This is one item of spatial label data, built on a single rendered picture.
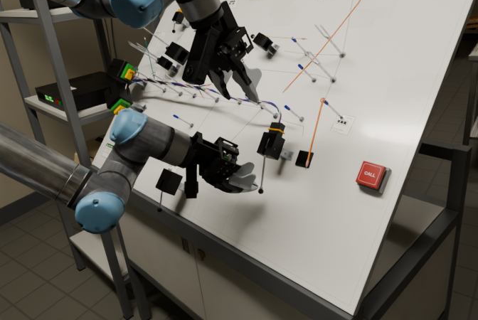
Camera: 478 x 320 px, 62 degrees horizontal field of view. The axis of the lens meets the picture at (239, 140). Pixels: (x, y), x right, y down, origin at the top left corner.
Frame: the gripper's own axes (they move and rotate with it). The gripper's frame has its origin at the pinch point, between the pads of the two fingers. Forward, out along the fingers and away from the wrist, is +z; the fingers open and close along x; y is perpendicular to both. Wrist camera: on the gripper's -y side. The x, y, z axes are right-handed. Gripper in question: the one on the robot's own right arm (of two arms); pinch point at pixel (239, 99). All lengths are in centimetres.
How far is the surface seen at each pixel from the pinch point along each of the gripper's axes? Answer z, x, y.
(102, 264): 89, 115, -36
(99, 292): 110, 128, -47
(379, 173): 20.0, -26.9, 3.3
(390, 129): 18.4, -24.8, 14.8
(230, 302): 60, 16, -26
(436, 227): 61, -29, 20
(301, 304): 38.4, -16.2, -23.1
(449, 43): 9.3, -32.1, 34.4
